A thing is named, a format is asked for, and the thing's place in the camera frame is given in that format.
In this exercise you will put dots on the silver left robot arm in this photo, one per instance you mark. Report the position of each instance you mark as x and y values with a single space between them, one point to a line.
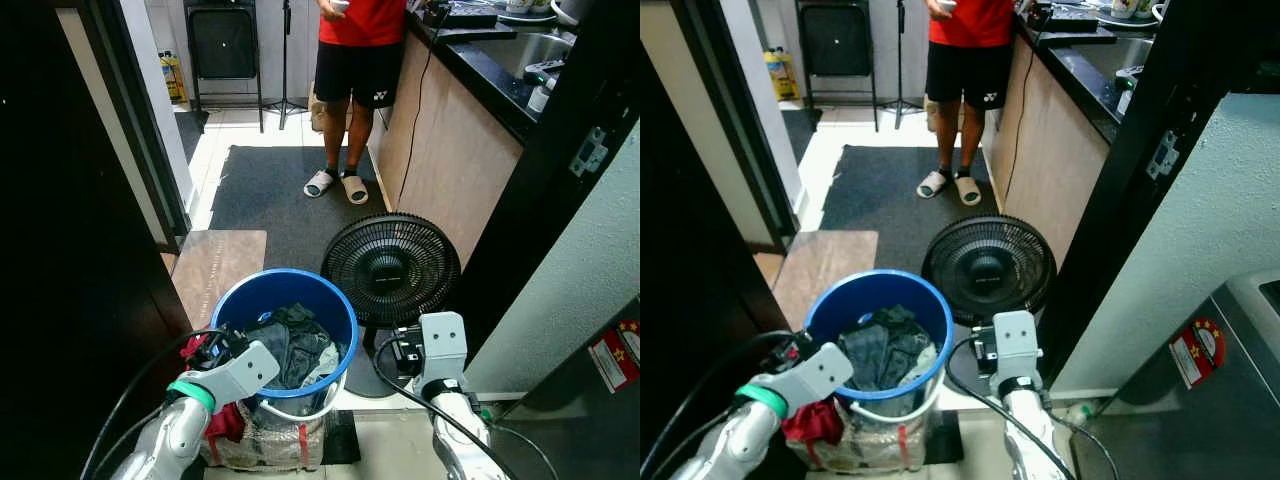
740 440
170 440

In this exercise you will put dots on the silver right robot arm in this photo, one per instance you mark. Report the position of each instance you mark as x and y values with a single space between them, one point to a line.
460 430
1030 430

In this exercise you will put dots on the dark grey clothes pile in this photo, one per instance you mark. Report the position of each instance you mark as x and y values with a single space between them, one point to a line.
885 350
295 345

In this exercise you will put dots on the grey top-load washing machine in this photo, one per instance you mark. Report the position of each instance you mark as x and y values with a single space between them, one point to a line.
590 430
1220 420

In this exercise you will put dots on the red cloth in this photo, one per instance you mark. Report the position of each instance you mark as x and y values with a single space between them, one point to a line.
228 425
815 422

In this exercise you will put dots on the black floor fan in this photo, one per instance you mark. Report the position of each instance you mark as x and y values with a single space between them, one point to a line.
990 270
390 265

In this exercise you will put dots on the brown door mat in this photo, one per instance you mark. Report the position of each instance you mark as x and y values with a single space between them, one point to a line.
825 265
215 265

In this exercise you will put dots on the blue plastic bucket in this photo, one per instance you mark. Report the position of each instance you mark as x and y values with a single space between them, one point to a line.
285 290
880 295

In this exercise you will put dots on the black flat floor pad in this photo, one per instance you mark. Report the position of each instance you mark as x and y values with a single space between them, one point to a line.
342 438
942 438

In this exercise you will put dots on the small clear plastic bottle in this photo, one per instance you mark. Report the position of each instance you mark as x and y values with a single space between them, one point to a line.
1077 412
486 411

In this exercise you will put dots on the clear plastic bag, red tape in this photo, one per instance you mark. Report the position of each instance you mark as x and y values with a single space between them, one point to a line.
880 445
270 445

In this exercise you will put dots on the black door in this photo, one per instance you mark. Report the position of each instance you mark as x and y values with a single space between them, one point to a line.
680 350
60 250

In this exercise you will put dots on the dark grey floor mat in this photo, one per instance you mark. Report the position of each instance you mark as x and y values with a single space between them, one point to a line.
880 200
270 200

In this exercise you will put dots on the white slide sandal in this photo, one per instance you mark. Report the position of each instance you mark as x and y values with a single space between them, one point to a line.
319 184
968 192
932 184
355 190

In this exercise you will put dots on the red round washer sticker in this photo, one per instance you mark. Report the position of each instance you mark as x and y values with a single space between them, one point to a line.
615 355
1195 352

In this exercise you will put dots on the wooden cabinet with black counter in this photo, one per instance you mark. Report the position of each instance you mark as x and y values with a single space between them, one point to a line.
1050 150
440 150

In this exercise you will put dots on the cardboard box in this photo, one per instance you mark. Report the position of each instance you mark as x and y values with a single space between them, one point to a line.
931 112
316 112

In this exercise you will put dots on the yellow bottle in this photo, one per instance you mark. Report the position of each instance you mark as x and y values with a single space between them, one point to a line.
173 80
782 75

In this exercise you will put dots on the person in red shirt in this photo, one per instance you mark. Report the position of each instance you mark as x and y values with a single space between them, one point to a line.
965 70
360 75

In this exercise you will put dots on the black tripod stand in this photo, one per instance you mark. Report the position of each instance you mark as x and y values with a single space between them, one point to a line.
286 50
900 50

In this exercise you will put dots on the black folding chair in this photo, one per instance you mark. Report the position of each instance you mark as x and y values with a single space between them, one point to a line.
222 40
838 40

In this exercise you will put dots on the stainless steel sink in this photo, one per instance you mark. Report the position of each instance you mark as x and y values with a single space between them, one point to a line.
1110 55
530 50

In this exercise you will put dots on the black flat countertop appliance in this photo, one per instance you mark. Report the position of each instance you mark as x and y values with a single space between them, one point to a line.
1070 18
470 15

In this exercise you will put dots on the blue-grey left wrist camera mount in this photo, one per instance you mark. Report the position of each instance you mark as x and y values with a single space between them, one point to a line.
815 375
245 370

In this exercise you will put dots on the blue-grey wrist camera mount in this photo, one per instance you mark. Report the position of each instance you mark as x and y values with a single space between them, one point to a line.
1015 345
245 370
442 345
815 375

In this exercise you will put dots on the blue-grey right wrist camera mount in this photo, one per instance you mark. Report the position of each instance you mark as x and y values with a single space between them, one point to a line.
1015 345
442 345

